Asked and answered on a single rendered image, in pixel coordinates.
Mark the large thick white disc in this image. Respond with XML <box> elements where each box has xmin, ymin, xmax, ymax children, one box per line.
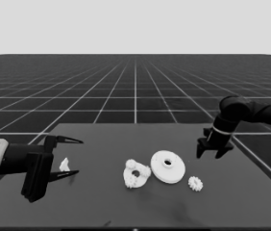
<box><xmin>150</xmin><ymin>149</ymin><xmax>186</xmax><ymax>185</ymax></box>

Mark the white round carrier with pins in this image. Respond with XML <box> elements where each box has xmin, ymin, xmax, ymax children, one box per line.
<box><xmin>123</xmin><ymin>159</ymin><xmax>152</xmax><ymax>190</ymax></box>

